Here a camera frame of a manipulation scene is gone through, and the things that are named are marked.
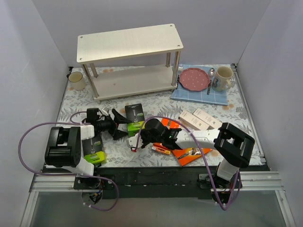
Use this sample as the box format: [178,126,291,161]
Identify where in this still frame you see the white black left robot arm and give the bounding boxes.
[45,108,131,189]

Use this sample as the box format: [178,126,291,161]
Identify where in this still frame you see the silver spoon dark handle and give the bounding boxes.
[207,68,215,95]

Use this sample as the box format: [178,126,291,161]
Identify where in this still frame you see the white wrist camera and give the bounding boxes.
[126,133,143,152]
[99,107,110,117]

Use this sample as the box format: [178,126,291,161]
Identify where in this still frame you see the white cosmetic box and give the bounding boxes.
[178,110,209,131]
[193,108,222,129]

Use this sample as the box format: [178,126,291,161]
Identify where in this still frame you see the green black razor box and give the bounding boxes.
[82,133,107,166]
[125,103,145,137]

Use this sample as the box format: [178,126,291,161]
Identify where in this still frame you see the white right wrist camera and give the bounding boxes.
[126,133,143,152]

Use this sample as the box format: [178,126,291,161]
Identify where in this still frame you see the light wooden two-tier shelf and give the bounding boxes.
[77,24,183,101]

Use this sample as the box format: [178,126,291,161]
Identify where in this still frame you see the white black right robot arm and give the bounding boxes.
[137,118,255,188]

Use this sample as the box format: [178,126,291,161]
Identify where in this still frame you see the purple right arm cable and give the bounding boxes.
[138,116,242,211]

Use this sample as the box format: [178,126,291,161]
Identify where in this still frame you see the cream enamel cup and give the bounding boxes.
[67,72,86,91]

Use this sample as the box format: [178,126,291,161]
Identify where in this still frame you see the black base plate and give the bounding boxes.
[41,166,270,201]

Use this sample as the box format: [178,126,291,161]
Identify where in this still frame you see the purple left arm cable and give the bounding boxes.
[18,111,120,211]

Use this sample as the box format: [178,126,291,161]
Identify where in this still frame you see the orange Gillette razor box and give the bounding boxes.
[152,119,179,156]
[172,148,202,166]

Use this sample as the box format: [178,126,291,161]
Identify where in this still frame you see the aluminium rail frame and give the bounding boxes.
[26,78,294,227]

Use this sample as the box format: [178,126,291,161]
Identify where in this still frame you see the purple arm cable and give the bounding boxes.
[18,111,120,211]
[138,116,242,211]

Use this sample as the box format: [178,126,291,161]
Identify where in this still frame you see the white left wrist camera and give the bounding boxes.
[99,107,110,117]

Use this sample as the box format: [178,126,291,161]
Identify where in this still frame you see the silver fork dark handle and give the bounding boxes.
[176,64,183,84]

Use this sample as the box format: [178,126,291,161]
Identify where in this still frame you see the blue checked cloth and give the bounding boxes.
[170,64,228,106]

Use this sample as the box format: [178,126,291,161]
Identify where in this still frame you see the pink dotted plate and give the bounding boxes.
[179,68,211,92]

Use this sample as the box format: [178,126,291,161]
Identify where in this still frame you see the cream patterned mug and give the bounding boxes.
[212,66,233,92]

